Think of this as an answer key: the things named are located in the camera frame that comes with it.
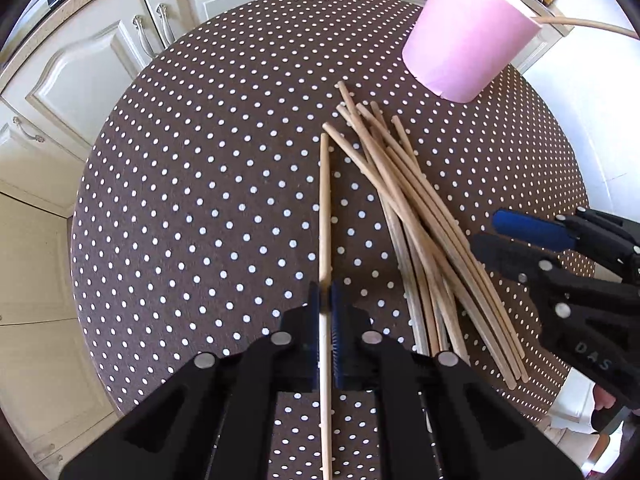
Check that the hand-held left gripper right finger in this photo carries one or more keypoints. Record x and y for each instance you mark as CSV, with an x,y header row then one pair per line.
x,y
338,340

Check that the cream kitchen base cabinet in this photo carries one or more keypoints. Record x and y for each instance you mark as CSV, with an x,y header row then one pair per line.
x,y
35,285
75,75

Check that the pile of wooden chopsticks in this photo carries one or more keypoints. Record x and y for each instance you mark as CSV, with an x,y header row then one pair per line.
x,y
400,175

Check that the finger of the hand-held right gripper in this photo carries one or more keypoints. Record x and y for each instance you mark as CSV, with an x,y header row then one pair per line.
x,y
575,305
530,230

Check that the wooden chopstick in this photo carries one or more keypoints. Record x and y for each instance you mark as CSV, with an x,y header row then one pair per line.
x,y
325,210
590,22

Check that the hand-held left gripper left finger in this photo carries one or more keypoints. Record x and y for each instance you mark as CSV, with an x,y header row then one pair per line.
x,y
313,340

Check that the brown polka dot tablecloth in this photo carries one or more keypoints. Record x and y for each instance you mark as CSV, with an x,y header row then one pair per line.
x,y
200,210

